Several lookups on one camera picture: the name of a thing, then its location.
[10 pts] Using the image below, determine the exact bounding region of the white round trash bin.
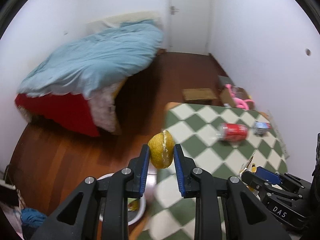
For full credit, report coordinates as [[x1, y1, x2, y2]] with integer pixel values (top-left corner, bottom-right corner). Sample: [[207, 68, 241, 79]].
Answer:
[[97, 173, 146, 226]]

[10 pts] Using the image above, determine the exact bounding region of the small yellow white wrapper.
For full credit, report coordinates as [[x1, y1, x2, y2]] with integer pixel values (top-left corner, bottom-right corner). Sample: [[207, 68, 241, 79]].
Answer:
[[239, 153, 257, 176]]

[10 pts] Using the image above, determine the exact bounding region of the green white checkered tablecloth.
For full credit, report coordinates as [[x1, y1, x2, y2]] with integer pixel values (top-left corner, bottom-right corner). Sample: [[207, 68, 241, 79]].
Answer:
[[138, 103, 287, 239]]

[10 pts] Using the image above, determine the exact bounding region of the blue white milk carton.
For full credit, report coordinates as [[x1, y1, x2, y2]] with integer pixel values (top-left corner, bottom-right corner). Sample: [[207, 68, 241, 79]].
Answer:
[[253, 121, 271, 137]]

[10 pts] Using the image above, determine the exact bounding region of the red cola can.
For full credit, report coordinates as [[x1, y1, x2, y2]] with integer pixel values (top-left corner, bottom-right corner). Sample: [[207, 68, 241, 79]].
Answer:
[[217, 123, 248, 142]]

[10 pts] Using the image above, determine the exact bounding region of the brown cardboard box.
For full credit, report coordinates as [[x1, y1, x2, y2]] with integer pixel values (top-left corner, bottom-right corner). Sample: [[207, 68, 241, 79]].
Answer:
[[218, 76, 254, 110]]

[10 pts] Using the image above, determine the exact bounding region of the pink plush toy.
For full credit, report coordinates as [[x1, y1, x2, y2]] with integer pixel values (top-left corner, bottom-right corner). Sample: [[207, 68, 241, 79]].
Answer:
[[220, 84, 254, 110]]

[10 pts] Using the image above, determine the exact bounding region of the patterned mattress cover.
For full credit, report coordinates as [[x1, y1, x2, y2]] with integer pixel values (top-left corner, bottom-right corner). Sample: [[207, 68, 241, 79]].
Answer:
[[88, 78, 127, 135]]

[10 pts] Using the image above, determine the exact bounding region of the red bed sheet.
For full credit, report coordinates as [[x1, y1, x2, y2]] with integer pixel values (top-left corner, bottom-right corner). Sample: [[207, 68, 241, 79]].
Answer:
[[15, 93, 100, 137]]

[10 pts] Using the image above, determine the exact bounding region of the blue jacket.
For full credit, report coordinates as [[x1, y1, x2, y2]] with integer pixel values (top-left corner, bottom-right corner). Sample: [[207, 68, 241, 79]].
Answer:
[[21, 207, 47, 229]]

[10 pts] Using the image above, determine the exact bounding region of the light blue duvet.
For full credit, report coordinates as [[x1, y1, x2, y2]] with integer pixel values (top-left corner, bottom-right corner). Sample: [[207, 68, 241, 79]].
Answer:
[[17, 23, 163, 99]]

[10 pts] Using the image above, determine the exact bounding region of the white door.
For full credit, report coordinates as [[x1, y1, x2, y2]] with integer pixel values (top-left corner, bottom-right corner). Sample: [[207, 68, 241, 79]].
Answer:
[[169, 0, 212, 55]]

